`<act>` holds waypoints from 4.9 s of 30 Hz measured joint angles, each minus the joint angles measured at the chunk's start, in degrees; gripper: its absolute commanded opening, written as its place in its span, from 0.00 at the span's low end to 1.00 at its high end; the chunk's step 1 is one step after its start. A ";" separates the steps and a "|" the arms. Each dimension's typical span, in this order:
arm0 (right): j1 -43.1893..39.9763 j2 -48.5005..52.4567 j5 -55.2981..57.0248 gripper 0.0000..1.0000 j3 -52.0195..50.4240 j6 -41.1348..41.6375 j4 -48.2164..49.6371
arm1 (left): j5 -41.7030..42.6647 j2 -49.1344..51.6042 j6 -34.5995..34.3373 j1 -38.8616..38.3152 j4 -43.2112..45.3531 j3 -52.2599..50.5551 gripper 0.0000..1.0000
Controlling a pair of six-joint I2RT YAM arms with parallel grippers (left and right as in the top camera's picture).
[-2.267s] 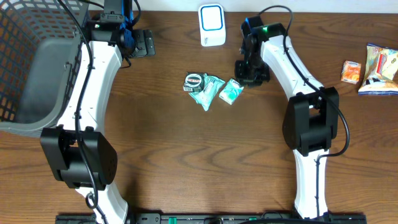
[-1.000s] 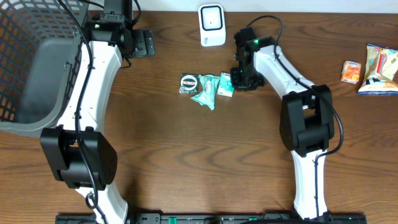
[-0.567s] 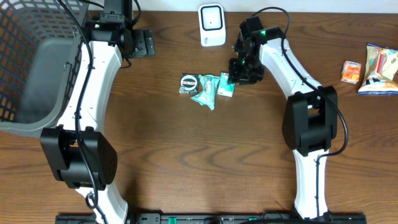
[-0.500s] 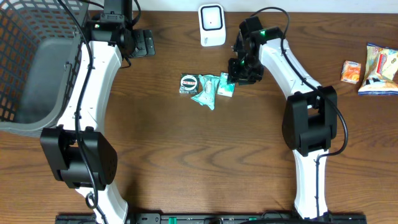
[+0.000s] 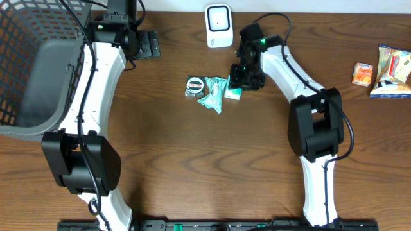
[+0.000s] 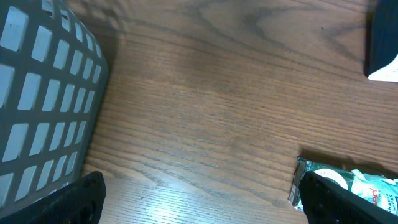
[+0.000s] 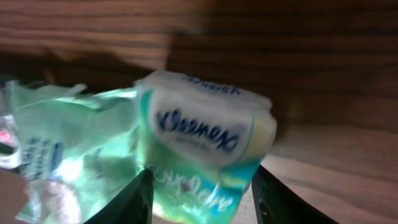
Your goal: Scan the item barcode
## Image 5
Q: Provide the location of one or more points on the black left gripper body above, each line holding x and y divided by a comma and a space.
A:
149, 43

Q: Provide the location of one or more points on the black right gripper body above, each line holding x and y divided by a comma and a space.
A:
246, 74

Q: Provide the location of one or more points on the green tissue pack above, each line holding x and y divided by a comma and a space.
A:
231, 93

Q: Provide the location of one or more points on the teal snack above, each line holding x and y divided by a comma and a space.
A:
213, 100

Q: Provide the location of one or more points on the round label dark packet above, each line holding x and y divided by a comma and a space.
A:
195, 86

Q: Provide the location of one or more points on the orange small packet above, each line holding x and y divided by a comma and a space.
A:
362, 74

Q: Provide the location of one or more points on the yellow snack bag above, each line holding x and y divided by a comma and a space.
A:
392, 73

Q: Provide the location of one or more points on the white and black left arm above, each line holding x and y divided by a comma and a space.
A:
79, 153

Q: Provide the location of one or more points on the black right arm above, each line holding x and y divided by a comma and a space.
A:
315, 128

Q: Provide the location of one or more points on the white barcode scanner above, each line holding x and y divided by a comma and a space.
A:
219, 29

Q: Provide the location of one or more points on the dark mesh plastic basket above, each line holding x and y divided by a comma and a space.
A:
41, 63

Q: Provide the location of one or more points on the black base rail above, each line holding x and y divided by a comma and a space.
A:
277, 224

